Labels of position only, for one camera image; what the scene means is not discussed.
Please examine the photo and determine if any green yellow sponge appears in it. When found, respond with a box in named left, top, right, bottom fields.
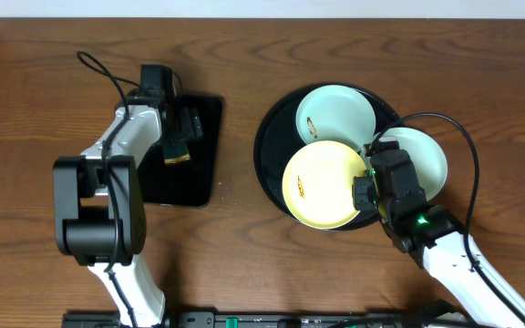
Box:
left=162, top=138, right=190, bottom=165

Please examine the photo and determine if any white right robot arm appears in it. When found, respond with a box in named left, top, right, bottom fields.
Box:
left=352, top=138, right=525, bottom=327

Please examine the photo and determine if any left black cable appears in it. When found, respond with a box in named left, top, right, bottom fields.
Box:
left=76, top=50, right=141, bottom=119

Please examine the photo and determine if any right black cable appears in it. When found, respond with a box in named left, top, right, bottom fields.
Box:
left=365, top=112, right=525, bottom=328

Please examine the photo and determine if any round black tray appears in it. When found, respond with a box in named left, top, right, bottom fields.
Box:
left=253, top=83, right=400, bottom=231

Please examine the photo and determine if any yellow plate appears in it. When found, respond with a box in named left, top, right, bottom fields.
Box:
left=282, top=140, right=366, bottom=230

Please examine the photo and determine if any light green plate with stain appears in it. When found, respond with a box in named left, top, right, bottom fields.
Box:
left=295, top=85, right=376, bottom=152

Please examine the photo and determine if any black rectangular tray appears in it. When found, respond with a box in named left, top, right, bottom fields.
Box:
left=125, top=88, right=224, bottom=208

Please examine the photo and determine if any black cable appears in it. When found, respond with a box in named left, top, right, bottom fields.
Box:
left=76, top=50, right=141, bottom=119
left=365, top=112, right=525, bottom=328

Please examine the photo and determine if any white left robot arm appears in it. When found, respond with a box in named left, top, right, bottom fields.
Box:
left=53, top=89, right=223, bottom=327

